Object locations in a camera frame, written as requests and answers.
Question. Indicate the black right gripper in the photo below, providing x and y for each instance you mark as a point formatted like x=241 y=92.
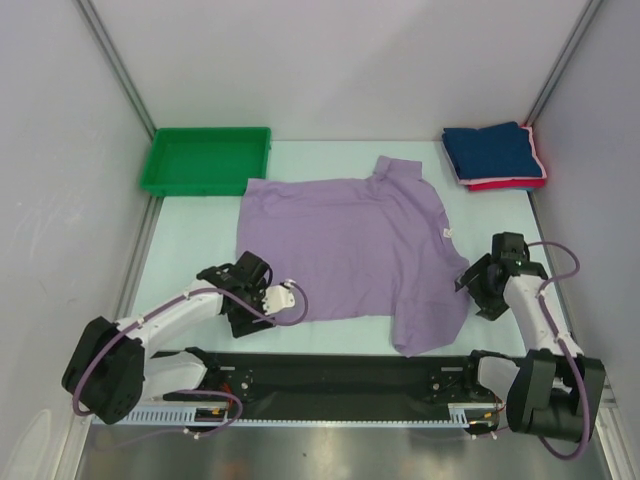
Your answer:
x=490 y=307

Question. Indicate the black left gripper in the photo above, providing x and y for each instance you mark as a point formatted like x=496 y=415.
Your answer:
x=244 y=325

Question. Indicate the purple t shirt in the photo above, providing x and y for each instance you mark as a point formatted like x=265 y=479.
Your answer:
x=379 y=246

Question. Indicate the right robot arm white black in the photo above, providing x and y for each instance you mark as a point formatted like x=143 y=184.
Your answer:
x=554 y=391

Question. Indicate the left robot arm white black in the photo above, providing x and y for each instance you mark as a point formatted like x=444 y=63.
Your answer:
x=116 y=365

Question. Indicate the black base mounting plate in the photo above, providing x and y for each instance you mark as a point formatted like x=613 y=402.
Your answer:
x=361 y=382

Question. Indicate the pink folded shirt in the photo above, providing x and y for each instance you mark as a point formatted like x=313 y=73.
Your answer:
x=505 y=179

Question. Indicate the red folded shirt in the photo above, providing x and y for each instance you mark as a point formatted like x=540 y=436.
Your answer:
x=507 y=160

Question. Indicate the navy blue folded shirt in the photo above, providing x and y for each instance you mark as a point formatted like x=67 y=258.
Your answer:
x=492 y=151

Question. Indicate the green plastic tray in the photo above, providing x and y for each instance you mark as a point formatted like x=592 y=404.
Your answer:
x=193 y=162

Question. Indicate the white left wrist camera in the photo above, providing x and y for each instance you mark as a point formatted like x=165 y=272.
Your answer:
x=279 y=297

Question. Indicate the light blue cable duct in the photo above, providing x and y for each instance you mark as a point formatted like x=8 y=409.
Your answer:
x=451 y=415

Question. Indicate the right aluminium corner post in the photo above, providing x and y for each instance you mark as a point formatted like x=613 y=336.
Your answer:
x=569 y=49

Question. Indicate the aluminium corner post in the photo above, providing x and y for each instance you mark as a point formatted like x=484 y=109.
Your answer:
x=569 y=49
x=108 y=49

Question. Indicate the left aluminium corner post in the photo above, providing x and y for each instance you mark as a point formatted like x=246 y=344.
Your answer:
x=108 y=49

